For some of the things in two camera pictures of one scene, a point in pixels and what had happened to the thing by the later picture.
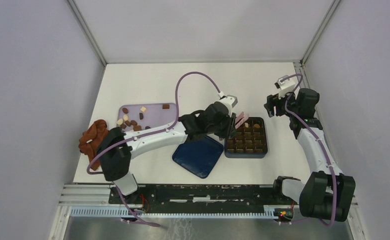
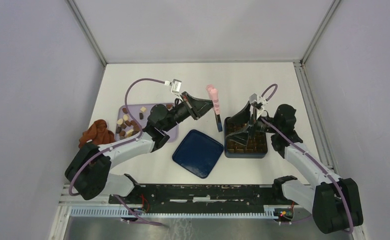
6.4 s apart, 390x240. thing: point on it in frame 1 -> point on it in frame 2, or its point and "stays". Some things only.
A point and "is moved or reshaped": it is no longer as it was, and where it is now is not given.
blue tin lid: x=198 y=156 stays
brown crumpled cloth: x=91 y=140 stays
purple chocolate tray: x=134 y=117 stays
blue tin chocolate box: x=249 y=141 stays
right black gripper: x=272 y=101 -> x=243 y=116
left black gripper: x=230 y=130 -> x=192 y=104
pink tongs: x=241 y=119 is moved or reshaped
